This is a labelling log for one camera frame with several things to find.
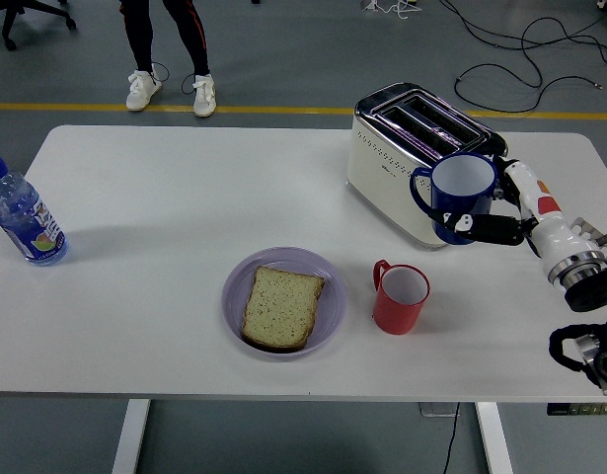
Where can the blue cup white inside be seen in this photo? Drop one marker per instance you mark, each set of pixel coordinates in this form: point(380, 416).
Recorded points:
point(456, 203)

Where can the red cup white inside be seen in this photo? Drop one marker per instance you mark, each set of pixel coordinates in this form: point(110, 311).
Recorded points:
point(397, 317)

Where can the clear bottle blue cap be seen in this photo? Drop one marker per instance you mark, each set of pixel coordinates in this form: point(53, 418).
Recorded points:
point(26, 222)

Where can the slice of toast bread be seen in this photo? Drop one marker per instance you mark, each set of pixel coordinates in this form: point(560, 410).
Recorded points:
point(282, 308)

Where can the cream and chrome toaster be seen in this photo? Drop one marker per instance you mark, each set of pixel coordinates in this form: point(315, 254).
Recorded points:
point(382, 190)

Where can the black table control panel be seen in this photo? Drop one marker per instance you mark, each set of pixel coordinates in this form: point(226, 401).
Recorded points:
point(579, 409)

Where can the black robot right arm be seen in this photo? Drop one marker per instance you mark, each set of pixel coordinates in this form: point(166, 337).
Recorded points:
point(594, 291)

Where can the grey box under table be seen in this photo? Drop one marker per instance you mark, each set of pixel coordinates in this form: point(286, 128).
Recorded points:
point(433, 410)

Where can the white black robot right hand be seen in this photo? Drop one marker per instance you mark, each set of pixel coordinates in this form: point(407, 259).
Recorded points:
point(554, 237)

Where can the purple round plate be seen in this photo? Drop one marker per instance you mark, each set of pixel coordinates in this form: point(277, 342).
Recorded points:
point(333, 296)

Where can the white table leg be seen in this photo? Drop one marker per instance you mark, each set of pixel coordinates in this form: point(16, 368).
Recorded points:
point(494, 439)
point(130, 439)

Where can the person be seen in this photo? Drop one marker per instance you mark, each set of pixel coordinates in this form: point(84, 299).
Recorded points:
point(194, 39)

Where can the black office chair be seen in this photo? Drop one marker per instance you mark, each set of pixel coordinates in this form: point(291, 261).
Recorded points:
point(17, 10)

